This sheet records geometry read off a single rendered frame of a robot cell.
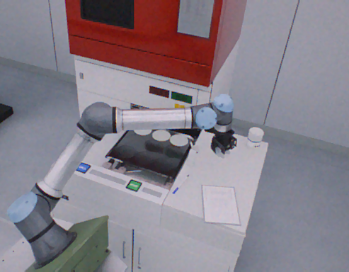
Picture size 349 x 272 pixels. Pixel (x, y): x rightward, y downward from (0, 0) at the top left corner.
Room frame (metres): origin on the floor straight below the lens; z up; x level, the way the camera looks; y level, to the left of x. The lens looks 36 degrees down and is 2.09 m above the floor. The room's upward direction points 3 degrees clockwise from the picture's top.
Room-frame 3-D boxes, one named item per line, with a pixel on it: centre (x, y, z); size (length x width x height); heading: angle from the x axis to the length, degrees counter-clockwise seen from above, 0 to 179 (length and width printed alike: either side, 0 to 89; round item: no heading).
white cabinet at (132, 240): (1.34, -0.04, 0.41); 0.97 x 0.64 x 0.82; 69
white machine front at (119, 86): (1.75, 0.10, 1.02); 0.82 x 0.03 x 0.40; 69
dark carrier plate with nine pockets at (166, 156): (1.47, 0.00, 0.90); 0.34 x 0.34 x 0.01; 69
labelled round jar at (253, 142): (1.43, -0.51, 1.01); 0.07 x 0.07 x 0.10
